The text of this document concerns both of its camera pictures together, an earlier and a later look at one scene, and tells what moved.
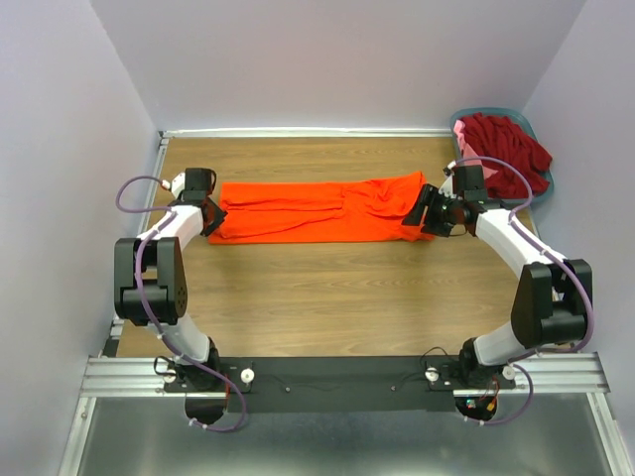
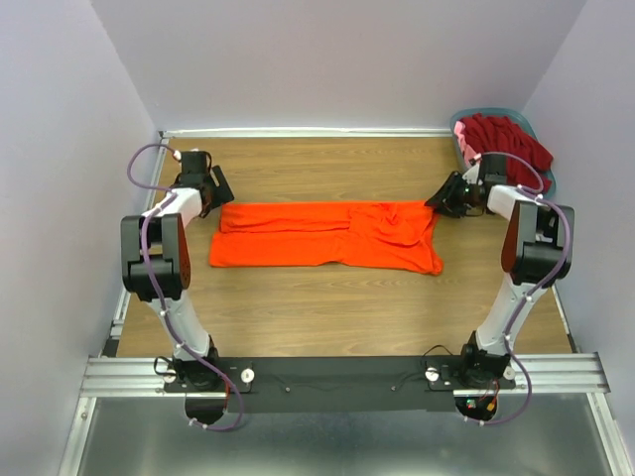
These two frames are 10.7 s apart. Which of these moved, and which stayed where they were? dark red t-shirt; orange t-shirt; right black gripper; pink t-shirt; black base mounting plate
Moved: right black gripper; orange t-shirt
Stayed: black base mounting plate; pink t-shirt; dark red t-shirt
